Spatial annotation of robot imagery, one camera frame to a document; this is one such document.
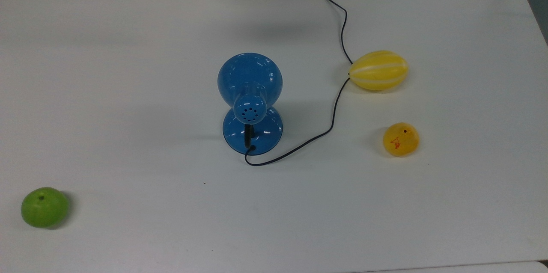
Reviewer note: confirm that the green toy apple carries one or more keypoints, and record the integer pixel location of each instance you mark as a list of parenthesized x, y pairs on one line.
[(44, 207)]

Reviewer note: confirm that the yellow striped melon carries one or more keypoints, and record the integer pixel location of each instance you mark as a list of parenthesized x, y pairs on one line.
[(378, 70)]

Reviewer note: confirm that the blue desk lamp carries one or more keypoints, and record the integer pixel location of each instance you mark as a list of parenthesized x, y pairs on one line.
[(249, 77)]

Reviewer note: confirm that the orange yellow toy fruit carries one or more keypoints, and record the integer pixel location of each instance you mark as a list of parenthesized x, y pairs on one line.
[(401, 140)]

